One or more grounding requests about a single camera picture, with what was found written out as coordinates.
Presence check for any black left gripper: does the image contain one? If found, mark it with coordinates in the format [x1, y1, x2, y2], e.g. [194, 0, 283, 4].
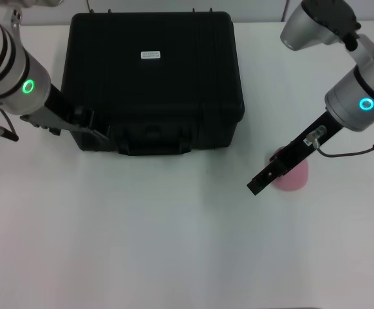
[19, 82, 112, 141]

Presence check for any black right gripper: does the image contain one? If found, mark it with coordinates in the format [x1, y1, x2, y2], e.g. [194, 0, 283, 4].
[246, 111, 342, 196]

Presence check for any pink peach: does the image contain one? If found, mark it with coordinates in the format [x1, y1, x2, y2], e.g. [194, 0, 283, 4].
[266, 145, 310, 193]

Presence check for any black plastic carrying case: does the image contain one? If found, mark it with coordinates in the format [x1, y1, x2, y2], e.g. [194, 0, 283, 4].
[60, 8, 246, 157]

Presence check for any right arm cable with connector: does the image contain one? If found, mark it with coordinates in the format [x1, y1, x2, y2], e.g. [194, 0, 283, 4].
[304, 125, 374, 158]

